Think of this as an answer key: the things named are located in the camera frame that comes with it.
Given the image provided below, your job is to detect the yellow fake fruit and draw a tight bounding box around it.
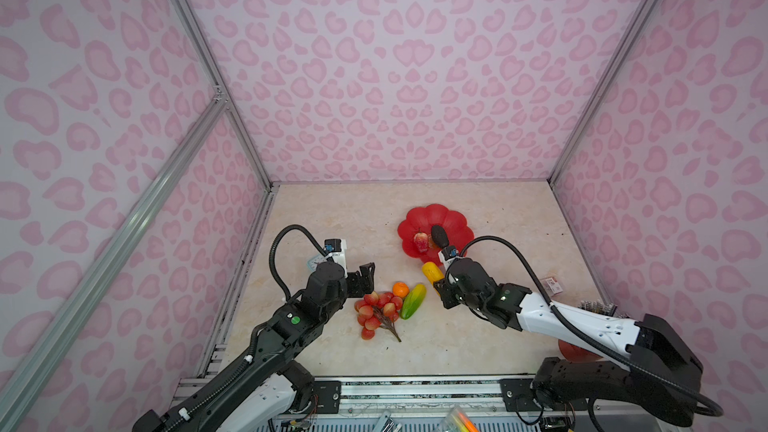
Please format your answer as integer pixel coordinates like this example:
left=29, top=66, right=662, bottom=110
left=422, top=262, right=444, bottom=284

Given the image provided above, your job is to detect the red fake grape bunch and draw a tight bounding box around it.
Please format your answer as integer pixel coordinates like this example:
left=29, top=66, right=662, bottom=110
left=354, top=292, right=403, bottom=342

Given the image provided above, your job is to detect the small fake orange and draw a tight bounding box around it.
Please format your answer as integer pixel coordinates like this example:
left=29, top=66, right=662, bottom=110
left=392, top=282, right=410, bottom=299

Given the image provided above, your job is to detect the green yellow fake mango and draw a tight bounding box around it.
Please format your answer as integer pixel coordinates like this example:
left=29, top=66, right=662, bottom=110
left=399, top=283, right=427, bottom=320

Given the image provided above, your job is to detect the red fake strawberry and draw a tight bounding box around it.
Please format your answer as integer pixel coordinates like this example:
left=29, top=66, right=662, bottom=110
left=413, top=232, right=430, bottom=254

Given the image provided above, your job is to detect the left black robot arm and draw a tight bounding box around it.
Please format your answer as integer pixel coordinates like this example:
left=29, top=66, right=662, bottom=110
left=132, top=261, right=375, bottom=431

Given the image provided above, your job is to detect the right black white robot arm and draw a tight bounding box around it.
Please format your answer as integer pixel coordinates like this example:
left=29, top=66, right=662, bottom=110
left=433, top=258, right=703, bottom=427

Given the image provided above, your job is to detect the red flower-shaped fruit bowl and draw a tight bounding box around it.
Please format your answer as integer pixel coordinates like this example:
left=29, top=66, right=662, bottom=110
left=397, top=204, right=475, bottom=265

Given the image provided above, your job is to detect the small teal packet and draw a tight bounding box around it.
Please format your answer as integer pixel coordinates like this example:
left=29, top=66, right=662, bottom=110
left=307, top=254, right=326, bottom=273

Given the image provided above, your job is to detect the small red white packet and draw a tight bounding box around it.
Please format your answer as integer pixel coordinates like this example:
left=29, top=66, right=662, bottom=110
left=541, top=276, right=564, bottom=296

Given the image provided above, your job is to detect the red pencil cup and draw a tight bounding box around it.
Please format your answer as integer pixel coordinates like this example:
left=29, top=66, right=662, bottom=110
left=558, top=340, right=602, bottom=363

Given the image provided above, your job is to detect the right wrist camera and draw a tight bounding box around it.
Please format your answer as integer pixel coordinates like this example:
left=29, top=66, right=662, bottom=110
left=438, top=245, right=461, bottom=268

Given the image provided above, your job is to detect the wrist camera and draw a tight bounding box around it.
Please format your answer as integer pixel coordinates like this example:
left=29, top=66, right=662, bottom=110
left=324, top=238, right=348, bottom=272
left=438, top=245, right=461, bottom=268

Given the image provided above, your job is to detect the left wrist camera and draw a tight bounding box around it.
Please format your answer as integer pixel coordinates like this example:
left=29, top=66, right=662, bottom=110
left=324, top=238, right=348, bottom=272

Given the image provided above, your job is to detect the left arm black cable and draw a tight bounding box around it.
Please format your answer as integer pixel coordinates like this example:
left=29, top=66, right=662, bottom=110
left=268, top=224, right=328, bottom=301

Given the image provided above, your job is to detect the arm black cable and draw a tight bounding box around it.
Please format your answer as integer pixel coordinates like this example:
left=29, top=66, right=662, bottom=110
left=458, top=235, right=724, bottom=418
left=268, top=224, right=328, bottom=301

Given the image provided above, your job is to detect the aluminium front rail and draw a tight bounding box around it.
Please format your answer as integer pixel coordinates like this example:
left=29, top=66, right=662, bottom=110
left=161, top=374, right=685, bottom=430

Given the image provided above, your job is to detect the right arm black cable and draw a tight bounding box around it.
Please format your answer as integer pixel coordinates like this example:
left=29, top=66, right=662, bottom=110
left=458, top=235, right=724, bottom=418

